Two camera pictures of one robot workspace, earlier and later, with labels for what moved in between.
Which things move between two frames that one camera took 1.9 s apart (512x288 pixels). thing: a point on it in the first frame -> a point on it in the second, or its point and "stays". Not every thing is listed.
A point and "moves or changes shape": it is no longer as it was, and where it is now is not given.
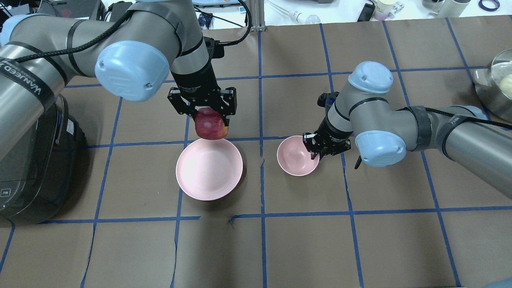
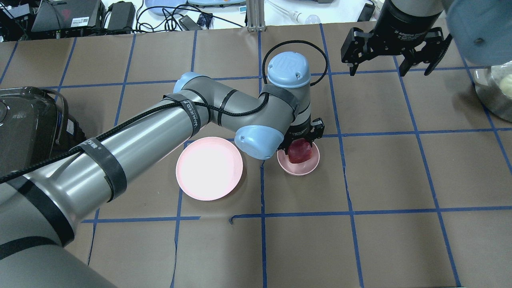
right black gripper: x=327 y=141 -> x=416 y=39
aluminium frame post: x=258 y=24 stays
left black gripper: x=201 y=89 -> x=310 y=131
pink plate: x=209 y=169 stays
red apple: x=209 y=125 moves or changes shape
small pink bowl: x=293 y=157 stays
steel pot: x=493 y=86 stays
